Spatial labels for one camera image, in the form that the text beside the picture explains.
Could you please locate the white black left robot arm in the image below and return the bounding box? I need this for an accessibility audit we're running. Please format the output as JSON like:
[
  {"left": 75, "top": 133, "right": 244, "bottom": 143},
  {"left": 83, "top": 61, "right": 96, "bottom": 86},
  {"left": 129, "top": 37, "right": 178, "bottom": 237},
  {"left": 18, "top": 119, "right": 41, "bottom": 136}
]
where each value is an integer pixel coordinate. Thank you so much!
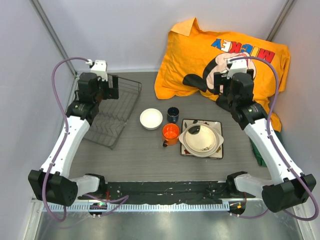
[{"left": 28, "top": 72, "right": 119, "bottom": 207}]

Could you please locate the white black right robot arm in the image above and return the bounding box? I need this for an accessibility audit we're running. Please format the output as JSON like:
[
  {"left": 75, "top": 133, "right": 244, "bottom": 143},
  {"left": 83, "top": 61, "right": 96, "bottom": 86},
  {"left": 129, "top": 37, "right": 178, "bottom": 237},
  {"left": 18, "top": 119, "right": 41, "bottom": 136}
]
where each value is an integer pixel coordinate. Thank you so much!
[{"left": 213, "top": 69, "right": 317, "bottom": 213}]

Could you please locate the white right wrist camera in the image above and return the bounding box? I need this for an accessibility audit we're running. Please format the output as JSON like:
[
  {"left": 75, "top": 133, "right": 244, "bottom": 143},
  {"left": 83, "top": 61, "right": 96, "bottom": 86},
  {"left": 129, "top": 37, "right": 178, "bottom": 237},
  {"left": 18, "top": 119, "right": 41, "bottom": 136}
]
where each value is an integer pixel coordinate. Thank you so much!
[{"left": 226, "top": 58, "right": 248, "bottom": 79}]

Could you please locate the black wire dish rack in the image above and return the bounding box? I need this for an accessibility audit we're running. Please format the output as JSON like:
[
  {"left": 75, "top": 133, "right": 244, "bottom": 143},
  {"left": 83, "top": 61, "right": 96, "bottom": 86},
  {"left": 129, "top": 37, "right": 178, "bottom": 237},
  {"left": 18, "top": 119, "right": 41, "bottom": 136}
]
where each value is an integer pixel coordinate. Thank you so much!
[{"left": 83, "top": 76, "right": 142, "bottom": 149}]

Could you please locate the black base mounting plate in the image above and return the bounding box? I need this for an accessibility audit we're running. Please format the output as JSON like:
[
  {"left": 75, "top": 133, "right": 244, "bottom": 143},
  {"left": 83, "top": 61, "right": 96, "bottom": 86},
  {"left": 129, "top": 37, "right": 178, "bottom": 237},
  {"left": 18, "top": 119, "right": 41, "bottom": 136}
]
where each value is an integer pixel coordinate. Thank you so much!
[{"left": 77, "top": 180, "right": 247, "bottom": 205}]

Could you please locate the small cream plate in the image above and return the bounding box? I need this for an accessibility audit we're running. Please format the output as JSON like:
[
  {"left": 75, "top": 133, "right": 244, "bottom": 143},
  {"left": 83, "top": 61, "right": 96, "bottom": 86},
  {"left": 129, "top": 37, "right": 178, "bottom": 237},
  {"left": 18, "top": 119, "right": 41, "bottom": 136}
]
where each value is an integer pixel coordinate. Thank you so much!
[{"left": 184, "top": 124, "right": 218, "bottom": 153}]

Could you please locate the white ribbed bowl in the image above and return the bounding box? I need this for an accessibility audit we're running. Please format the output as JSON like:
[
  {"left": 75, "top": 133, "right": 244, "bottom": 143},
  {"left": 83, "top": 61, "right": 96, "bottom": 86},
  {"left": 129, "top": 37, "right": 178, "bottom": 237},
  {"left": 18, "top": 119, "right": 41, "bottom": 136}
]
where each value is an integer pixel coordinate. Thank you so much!
[{"left": 139, "top": 108, "right": 163, "bottom": 130}]

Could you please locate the square floral plate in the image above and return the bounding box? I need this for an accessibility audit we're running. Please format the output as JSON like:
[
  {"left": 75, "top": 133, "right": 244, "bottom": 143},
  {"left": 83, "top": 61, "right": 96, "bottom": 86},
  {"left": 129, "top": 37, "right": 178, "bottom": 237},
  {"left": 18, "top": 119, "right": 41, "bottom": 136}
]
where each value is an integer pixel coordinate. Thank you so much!
[{"left": 180, "top": 118, "right": 224, "bottom": 160}]

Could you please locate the blue mug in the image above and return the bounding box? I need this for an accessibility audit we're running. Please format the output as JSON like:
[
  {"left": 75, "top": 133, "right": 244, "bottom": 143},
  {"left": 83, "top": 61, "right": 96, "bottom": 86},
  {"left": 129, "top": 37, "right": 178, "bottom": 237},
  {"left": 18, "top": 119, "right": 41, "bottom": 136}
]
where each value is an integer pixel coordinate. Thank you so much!
[{"left": 166, "top": 107, "right": 180, "bottom": 124}]

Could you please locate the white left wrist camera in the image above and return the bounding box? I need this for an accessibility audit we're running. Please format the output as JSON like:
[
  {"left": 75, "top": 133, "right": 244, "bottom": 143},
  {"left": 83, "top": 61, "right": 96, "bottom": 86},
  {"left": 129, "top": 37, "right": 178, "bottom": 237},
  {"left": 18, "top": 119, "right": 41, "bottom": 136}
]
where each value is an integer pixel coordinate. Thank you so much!
[{"left": 85, "top": 59, "right": 108, "bottom": 82}]

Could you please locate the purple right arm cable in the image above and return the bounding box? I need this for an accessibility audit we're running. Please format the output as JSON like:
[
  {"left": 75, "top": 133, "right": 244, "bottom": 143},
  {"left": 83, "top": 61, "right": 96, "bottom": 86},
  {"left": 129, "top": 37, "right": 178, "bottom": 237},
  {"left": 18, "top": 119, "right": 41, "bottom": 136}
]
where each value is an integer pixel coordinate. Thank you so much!
[{"left": 226, "top": 56, "right": 318, "bottom": 221}]

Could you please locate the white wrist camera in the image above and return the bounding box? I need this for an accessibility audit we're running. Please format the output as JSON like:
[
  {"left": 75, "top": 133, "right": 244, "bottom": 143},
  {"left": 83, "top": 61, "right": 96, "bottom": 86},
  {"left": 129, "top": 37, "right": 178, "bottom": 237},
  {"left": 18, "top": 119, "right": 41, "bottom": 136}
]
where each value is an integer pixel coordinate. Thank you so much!
[
  {"left": 226, "top": 58, "right": 248, "bottom": 79},
  {"left": 85, "top": 59, "right": 108, "bottom": 82}
]

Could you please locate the large white oval dish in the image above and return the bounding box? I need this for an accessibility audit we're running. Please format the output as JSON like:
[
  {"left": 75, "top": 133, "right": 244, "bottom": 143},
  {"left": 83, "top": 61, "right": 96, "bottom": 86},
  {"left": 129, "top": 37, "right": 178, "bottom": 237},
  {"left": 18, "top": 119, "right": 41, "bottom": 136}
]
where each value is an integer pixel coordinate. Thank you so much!
[{"left": 179, "top": 123, "right": 224, "bottom": 158}]

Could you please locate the white slotted cable duct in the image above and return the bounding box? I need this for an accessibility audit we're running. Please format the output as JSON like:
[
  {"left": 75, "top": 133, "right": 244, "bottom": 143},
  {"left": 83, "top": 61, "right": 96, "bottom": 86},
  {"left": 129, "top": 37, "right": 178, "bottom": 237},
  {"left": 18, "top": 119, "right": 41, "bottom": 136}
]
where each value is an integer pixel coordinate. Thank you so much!
[{"left": 42, "top": 202, "right": 230, "bottom": 212}]

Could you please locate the orange mug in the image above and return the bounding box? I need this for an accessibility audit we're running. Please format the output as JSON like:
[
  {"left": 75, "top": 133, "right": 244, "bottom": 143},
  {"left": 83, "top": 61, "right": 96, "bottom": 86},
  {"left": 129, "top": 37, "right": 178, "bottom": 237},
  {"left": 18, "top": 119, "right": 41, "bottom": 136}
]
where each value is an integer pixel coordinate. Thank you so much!
[{"left": 161, "top": 123, "right": 180, "bottom": 147}]

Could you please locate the aluminium frame rail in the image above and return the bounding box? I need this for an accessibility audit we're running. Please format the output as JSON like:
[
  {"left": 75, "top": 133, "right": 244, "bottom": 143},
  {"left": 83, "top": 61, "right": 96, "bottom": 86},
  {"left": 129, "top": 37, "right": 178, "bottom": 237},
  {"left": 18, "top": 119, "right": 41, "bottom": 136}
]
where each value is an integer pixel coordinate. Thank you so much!
[{"left": 31, "top": 178, "right": 306, "bottom": 203}]

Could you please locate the orange Mickey pillow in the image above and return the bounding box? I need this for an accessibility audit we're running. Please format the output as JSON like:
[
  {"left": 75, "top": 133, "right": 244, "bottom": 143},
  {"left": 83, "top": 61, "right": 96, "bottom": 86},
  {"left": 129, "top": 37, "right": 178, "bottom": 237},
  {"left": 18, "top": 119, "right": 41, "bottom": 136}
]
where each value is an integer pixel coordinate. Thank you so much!
[{"left": 154, "top": 17, "right": 292, "bottom": 132}]

